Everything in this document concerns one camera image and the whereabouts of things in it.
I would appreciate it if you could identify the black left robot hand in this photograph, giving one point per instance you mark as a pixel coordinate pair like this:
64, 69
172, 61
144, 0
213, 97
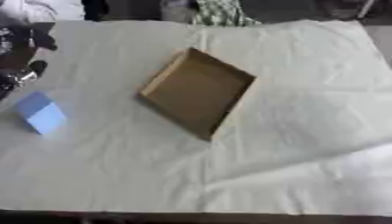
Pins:
21, 40

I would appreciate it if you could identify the tan cardboard box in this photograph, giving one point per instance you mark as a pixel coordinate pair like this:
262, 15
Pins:
196, 93

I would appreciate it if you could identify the white cloth bundle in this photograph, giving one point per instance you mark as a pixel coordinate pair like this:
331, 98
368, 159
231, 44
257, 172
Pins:
38, 10

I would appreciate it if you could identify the blue block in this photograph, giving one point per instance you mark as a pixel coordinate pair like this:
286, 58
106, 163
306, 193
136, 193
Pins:
42, 113

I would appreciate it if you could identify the green and white checked cloth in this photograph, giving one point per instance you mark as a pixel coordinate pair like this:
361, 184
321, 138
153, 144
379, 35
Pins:
220, 12

